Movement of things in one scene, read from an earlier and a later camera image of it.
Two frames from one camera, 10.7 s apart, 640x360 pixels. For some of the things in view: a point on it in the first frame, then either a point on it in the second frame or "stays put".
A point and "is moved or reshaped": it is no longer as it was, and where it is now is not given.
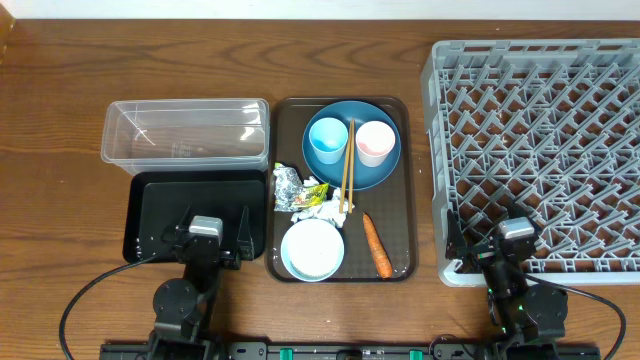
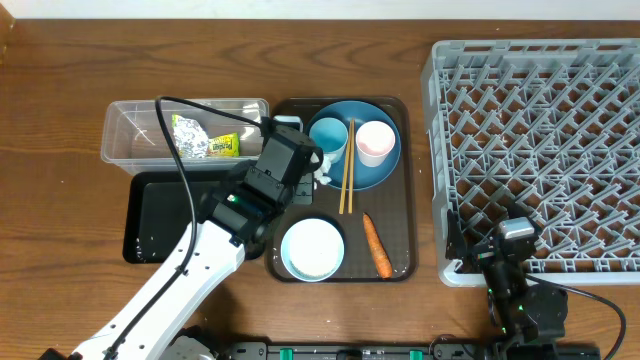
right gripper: (458, 248) stays put
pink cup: (374, 140) stays put
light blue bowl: (312, 250) stays put
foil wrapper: (289, 192) is moved or reshaped
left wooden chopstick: (346, 168) stays put
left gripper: (179, 230) -> (307, 195)
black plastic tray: (156, 200) stays put
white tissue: (333, 209) -> (326, 163)
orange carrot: (380, 254) stays put
